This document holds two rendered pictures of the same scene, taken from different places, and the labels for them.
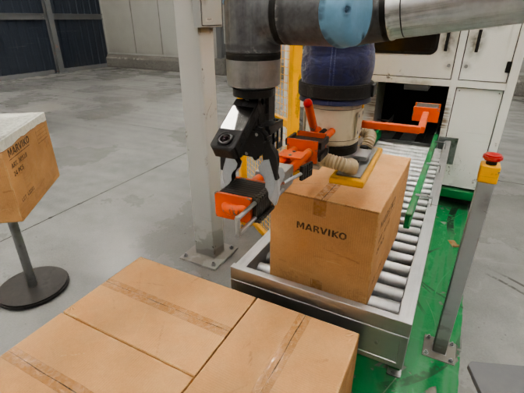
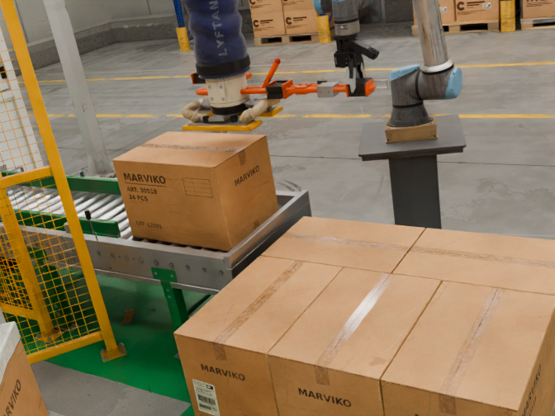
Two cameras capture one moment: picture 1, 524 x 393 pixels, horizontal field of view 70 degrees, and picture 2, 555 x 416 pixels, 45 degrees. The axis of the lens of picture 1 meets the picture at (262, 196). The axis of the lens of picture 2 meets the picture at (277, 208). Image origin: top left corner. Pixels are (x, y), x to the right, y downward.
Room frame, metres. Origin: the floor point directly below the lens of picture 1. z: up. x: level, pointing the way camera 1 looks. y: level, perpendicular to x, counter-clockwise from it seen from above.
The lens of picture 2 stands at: (0.71, 2.57, 1.84)
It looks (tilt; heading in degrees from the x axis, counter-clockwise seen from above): 23 degrees down; 277
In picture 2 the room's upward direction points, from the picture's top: 10 degrees counter-clockwise
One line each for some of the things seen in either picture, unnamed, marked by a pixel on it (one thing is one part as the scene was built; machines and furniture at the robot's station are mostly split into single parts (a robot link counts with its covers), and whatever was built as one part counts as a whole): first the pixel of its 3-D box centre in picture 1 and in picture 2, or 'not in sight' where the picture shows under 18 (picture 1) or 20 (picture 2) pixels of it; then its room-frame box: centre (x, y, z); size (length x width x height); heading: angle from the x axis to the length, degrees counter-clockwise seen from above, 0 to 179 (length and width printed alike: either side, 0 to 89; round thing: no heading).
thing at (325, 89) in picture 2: (274, 177); (328, 89); (0.76, -0.03, 1.20); 0.07 x 0.07 x 0.04; 65
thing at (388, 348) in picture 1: (310, 318); (273, 246); (1.09, -0.19, 0.48); 0.70 x 0.03 x 0.15; 63
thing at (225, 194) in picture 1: (242, 199); (359, 87); (0.64, 0.04, 1.21); 0.08 x 0.07 x 0.05; 155
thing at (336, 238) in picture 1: (343, 214); (197, 186); (1.43, -0.35, 0.75); 0.60 x 0.40 x 0.40; 151
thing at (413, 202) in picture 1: (430, 170); (77, 180); (2.33, -1.13, 0.60); 1.60 x 0.10 x 0.09; 153
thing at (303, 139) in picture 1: (306, 146); (279, 89); (0.95, -0.12, 1.21); 0.10 x 0.08 x 0.06; 65
